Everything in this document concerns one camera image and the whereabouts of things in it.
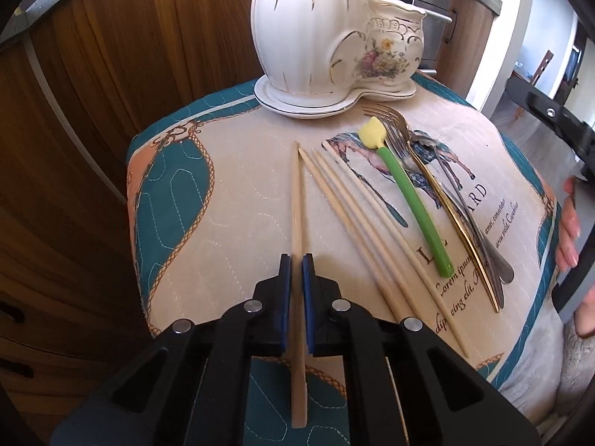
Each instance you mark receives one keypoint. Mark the person's right hand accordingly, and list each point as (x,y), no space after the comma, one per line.
(568,232)

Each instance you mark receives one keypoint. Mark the silver spoon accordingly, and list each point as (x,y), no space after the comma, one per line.
(505,273)

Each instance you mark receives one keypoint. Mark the white floral ceramic utensil holder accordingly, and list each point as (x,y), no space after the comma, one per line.
(302,32)

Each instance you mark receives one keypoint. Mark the grey countertop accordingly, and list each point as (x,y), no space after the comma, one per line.
(69,0)

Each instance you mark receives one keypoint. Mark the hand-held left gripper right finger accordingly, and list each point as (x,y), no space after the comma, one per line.
(307,297)

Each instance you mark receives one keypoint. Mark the gold fork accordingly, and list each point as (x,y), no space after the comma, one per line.
(493,299)

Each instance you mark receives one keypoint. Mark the wooden chair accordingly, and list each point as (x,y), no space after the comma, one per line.
(544,67)

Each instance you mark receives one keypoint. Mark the stainless steel oven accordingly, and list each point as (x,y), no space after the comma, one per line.
(432,18)

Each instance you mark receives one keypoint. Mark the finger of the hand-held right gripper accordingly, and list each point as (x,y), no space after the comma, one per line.
(551,118)

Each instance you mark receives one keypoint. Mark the wooden chopstick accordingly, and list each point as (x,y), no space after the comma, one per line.
(341,162)
(335,213)
(349,213)
(296,204)

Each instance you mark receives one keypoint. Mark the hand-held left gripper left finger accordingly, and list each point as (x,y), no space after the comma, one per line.
(284,297)

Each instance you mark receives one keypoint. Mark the printed quilted cloth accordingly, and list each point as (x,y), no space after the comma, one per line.
(223,204)

